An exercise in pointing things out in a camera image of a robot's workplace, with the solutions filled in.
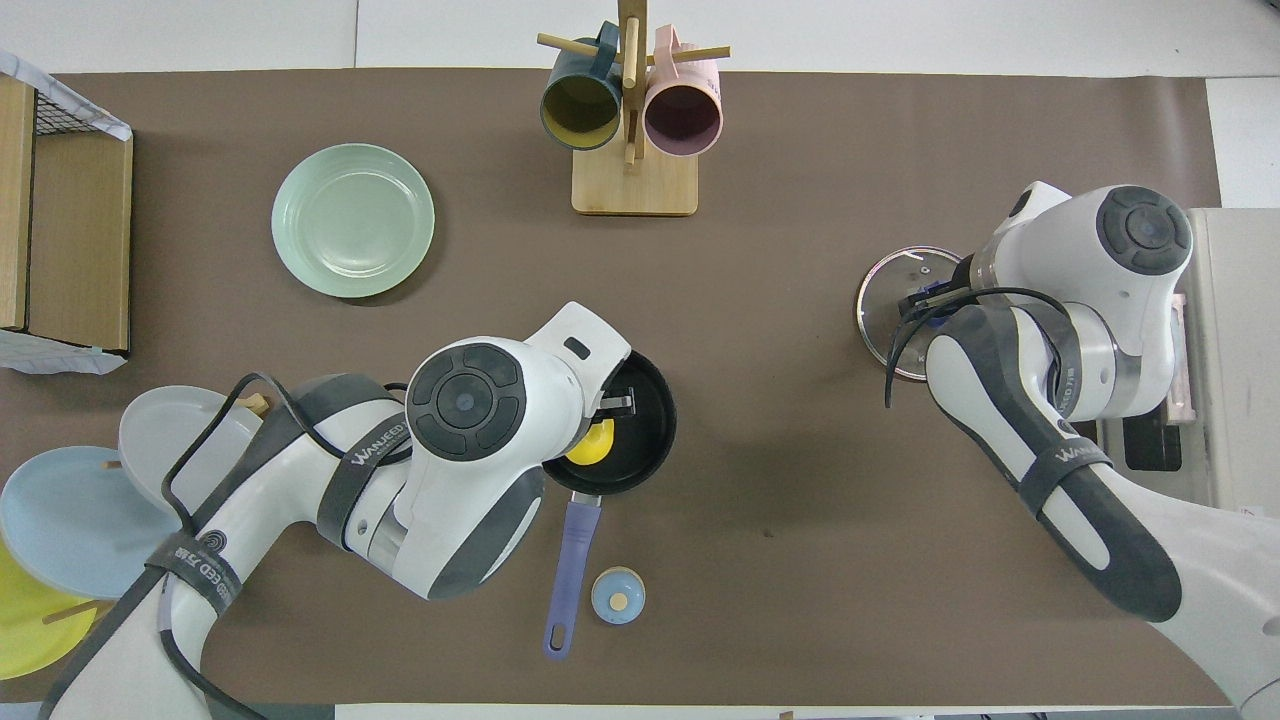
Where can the glass lid blue knob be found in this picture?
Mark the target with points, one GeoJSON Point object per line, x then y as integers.
{"type": "Point", "coordinates": [880, 320]}

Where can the dark blue pot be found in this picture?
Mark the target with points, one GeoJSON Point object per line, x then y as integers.
{"type": "Point", "coordinates": [645, 440]}

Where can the wooden plate rack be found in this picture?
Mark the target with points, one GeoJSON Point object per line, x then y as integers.
{"type": "Point", "coordinates": [255, 404]}

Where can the light blue plate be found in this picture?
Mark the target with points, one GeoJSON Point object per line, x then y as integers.
{"type": "Point", "coordinates": [70, 520]}

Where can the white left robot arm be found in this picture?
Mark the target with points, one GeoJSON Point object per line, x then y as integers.
{"type": "Point", "coordinates": [480, 450]}

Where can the green plate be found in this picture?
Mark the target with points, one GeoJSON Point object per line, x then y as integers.
{"type": "Point", "coordinates": [352, 220]}

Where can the brown table mat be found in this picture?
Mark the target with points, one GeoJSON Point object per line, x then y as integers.
{"type": "Point", "coordinates": [780, 400]}

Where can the wooden shelf box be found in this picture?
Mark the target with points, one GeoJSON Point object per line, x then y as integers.
{"type": "Point", "coordinates": [80, 240]}

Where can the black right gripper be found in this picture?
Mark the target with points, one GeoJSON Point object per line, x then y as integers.
{"type": "Point", "coordinates": [960, 282]}

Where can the beige toaster oven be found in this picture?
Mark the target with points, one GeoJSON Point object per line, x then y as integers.
{"type": "Point", "coordinates": [1240, 350]}

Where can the pink ribbed mug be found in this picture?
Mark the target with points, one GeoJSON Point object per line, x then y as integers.
{"type": "Point", "coordinates": [683, 115]}

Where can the teal mug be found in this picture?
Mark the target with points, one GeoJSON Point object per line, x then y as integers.
{"type": "Point", "coordinates": [580, 105]}

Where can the wooden mug tree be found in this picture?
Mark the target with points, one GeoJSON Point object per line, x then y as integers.
{"type": "Point", "coordinates": [635, 185]}

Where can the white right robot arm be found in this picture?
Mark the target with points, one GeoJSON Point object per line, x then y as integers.
{"type": "Point", "coordinates": [1100, 300]}

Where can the yellow plate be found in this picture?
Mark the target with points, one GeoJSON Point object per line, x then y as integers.
{"type": "Point", "coordinates": [30, 630]}

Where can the grey plate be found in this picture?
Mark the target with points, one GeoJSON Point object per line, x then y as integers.
{"type": "Point", "coordinates": [170, 440]}

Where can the small blue round knob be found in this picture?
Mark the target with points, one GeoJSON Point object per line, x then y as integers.
{"type": "Point", "coordinates": [618, 596]}

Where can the white plastic sheet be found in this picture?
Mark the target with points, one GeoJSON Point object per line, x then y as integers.
{"type": "Point", "coordinates": [60, 360]}

